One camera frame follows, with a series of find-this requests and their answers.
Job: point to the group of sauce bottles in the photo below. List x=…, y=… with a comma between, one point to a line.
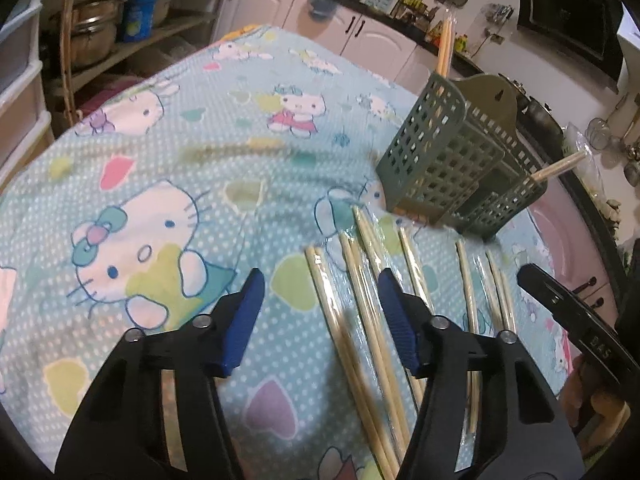
x=415, y=2

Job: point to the pink kitchen cabinets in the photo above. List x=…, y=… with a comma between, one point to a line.
x=370, y=40

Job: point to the white wall cabinet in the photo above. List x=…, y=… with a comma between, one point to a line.
x=631, y=35

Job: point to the blue packet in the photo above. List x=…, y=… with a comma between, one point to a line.
x=137, y=17

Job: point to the black range hood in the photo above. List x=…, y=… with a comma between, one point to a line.
x=570, y=15

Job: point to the curved bamboo pole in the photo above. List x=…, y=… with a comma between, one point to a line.
x=64, y=60

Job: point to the clear plastic bag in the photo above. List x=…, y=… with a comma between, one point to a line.
x=575, y=137

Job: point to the cartoon cat printed blanket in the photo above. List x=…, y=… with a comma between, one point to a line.
x=150, y=170

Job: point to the hanging metal tools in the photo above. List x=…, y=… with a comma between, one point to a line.
x=500, y=11

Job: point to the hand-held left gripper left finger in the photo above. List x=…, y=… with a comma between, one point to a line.
x=240, y=330

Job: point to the steel pot with lid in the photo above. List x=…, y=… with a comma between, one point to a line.
x=537, y=112

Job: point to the pink storage bin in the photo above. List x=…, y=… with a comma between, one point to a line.
x=107, y=92

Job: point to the person's right hand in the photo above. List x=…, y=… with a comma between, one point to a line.
x=597, y=405

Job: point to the wooden shelf unit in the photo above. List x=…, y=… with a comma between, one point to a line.
x=165, y=27

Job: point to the row of hanging kitchen utensils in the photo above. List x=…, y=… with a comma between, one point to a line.
x=597, y=132

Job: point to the blue hanging basket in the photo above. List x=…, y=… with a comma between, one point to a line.
x=322, y=5

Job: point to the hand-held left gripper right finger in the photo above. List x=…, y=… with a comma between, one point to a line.
x=397, y=325

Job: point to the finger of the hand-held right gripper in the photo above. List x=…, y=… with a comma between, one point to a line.
x=590, y=335

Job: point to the stacked steel pots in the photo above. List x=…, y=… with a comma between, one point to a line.
x=92, y=25

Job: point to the wall socket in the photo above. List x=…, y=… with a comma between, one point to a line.
x=496, y=37

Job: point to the green perforated utensil holder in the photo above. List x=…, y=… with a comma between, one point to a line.
x=440, y=160

